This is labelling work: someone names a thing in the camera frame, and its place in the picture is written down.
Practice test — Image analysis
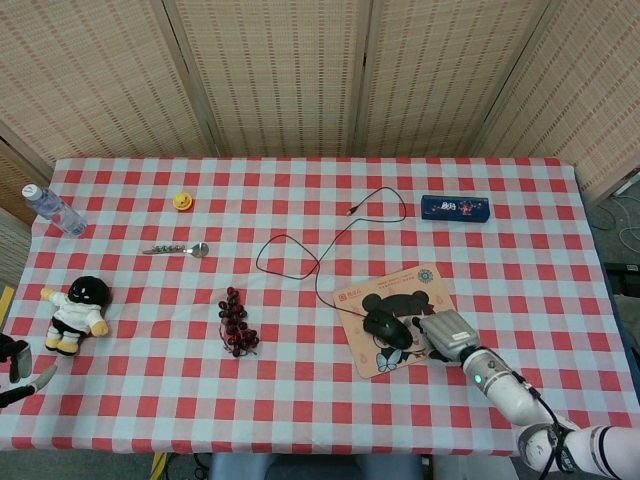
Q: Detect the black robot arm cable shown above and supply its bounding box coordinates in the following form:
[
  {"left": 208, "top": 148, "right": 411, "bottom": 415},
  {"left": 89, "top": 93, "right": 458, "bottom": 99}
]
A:
[{"left": 522, "top": 382, "right": 574, "bottom": 474}]

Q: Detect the black mouse cable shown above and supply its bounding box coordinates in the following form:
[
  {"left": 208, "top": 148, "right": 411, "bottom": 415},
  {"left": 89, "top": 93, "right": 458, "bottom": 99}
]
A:
[{"left": 256, "top": 187, "right": 407, "bottom": 321}]

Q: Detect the red white checked tablecloth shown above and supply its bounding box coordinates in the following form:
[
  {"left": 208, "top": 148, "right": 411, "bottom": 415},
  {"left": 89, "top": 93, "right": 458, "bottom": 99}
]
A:
[{"left": 0, "top": 157, "right": 636, "bottom": 457}]

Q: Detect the blue grey robot torso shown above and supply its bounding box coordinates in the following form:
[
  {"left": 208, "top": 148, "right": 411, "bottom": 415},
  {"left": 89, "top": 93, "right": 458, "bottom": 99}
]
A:
[{"left": 208, "top": 453, "right": 426, "bottom": 480}]

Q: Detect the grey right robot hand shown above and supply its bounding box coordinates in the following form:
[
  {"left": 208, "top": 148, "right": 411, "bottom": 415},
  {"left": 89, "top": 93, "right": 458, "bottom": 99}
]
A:
[{"left": 418, "top": 308, "right": 481, "bottom": 364}]

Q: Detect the dark red grape bunch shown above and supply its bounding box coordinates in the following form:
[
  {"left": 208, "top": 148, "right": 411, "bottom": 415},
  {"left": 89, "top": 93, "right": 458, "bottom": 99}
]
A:
[{"left": 217, "top": 285, "right": 261, "bottom": 358}]

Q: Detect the clear plastic water bottle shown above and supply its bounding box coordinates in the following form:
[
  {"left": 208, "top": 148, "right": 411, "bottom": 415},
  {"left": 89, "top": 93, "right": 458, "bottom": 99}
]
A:
[{"left": 21, "top": 183, "right": 88, "bottom": 238}]

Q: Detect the black computer mouse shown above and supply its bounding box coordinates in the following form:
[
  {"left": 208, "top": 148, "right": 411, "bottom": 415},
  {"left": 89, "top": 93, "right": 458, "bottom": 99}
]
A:
[{"left": 362, "top": 308, "right": 415, "bottom": 349}]

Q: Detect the orange cartoon girl mouse pad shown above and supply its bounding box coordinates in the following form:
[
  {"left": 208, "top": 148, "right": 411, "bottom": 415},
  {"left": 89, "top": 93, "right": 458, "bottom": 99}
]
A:
[{"left": 332, "top": 263, "right": 459, "bottom": 380}]

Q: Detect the woven bamboo folding screen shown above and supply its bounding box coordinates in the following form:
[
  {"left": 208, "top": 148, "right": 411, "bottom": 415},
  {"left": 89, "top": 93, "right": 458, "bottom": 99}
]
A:
[{"left": 0, "top": 0, "right": 640, "bottom": 226}]

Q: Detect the dark blue printed box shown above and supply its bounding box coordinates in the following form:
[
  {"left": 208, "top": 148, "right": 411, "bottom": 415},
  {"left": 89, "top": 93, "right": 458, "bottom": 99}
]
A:
[{"left": 420, "top": 194, "right": 492, "bottom": 224}]

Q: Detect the black grey left robot hand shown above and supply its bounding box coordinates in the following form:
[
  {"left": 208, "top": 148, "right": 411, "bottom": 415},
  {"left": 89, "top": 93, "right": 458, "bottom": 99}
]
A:
[{"left": 0, "top": 333, "right": 59, "bottom": 409}]

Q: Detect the black floor equipment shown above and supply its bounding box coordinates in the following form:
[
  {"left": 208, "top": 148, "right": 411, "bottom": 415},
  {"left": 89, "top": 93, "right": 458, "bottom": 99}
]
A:
[{"left": 607, "top": 259, "right": 640, "bottom": 301}]

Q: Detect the metal spoon with beaded handle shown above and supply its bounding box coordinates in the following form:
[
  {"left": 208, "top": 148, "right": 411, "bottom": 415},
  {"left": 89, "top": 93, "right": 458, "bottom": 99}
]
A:
[{"left": 142, "top": 241, "right": 211, "bottom": 260}]

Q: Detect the white floor cable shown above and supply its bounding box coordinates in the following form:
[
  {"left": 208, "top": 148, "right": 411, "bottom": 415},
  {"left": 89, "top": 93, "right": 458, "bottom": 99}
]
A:
[{"left": 597, "top": 194, "right": 640, "bottom": 246}]

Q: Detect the plush doll with black hair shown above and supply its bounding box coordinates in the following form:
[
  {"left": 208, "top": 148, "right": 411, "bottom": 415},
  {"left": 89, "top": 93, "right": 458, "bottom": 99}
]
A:
[{"left": 39, "top": 274, "right": 111, "bottom": 357}]

